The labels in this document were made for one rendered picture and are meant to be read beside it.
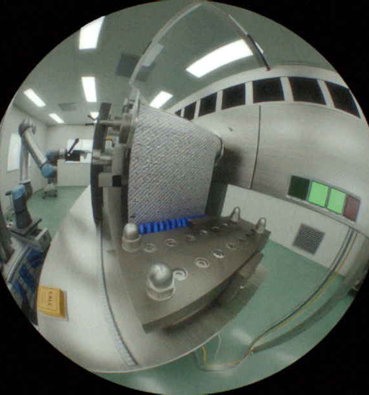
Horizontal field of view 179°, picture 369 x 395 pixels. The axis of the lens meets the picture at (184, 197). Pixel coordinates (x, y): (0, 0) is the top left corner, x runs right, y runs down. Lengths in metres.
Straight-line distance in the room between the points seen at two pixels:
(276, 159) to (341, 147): 0.22
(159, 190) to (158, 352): 0.33
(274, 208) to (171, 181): 2.59
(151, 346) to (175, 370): 0.93
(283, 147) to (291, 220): 2.42
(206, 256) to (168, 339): 0.18
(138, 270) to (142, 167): 0.19
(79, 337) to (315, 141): 0.66
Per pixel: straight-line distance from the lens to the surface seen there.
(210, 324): 0.29
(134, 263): 0.19
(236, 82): 0.61
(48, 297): 0.34
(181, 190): 0.29
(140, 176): 0.24
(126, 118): 0.28
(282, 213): 2.74
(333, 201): 0.38
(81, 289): 0.34
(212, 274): 0.19
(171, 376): 1.19
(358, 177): 0.42
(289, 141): 0.39
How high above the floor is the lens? 1.17
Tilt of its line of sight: 14 degrees down
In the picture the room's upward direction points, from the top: 9 degrees clockwise
